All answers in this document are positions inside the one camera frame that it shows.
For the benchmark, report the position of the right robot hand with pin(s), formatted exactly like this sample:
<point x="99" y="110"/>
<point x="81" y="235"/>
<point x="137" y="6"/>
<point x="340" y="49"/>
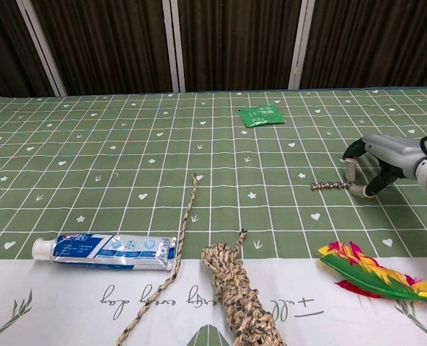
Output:
<point x="394" y="151"/>

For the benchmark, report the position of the dark ribbed partition panel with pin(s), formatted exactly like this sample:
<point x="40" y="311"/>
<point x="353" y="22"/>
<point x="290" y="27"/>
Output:
<point x="4" y="47"/>
<point x="238" y="43"/>
<point x="376" y="39"/>
<point x="105" y="43"/>

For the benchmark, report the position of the colourful feather shuttlecock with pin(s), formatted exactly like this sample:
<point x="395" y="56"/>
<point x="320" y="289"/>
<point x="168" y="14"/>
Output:
<point x="365" y="275"/>

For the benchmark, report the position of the green foil sachet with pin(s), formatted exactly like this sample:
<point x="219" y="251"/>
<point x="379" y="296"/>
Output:
<point x="261" y="115"/>

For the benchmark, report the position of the green grid tablecloth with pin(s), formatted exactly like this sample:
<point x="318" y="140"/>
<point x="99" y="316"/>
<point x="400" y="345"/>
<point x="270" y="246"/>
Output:
<point x="127" y="144"/>

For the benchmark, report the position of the blue white toothpaste tube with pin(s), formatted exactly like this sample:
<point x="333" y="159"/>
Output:
<point x="112" y="250"/>

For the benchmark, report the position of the white partition frame post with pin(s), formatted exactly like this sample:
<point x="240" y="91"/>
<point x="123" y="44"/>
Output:
<point x="300" y="47"/>
<point x="42" y="47"/>
<point x="177" y="47"/>

